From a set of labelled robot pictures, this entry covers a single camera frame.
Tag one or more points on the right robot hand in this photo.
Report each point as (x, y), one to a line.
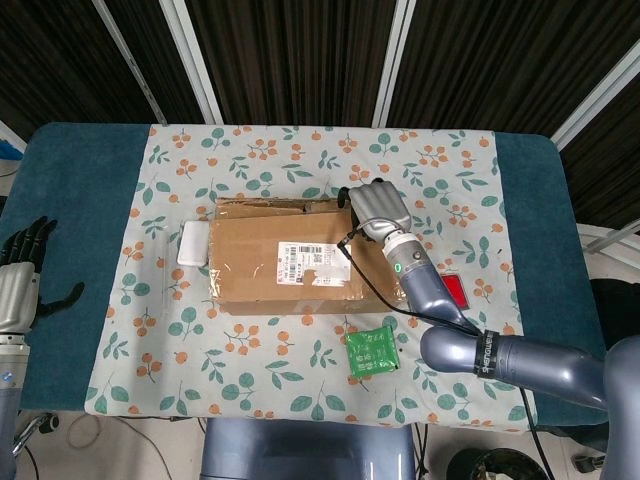
(382, 210)

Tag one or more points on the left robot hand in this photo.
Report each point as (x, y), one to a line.
(15, 290)

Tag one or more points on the brown cardboard box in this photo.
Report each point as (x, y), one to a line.
(250, 250)

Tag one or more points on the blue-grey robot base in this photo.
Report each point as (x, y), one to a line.
(305, 450)

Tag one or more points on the teal table cover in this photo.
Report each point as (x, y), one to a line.
(75, 200)

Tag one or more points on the red ink pad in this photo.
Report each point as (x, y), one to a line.
(456, 292)

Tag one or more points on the green tea sachet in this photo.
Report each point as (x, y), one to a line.
(370, 352)

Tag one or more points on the blue and white box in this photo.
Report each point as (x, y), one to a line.
(9, 142)

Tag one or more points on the small white box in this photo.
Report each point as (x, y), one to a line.
(192, 242)

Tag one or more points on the floral print tablecloth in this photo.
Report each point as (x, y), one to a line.
(240, 365)

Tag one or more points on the black waste bin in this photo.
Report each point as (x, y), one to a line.
(495, 465)

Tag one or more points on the thin white frame post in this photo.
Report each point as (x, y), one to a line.
(131, 62)

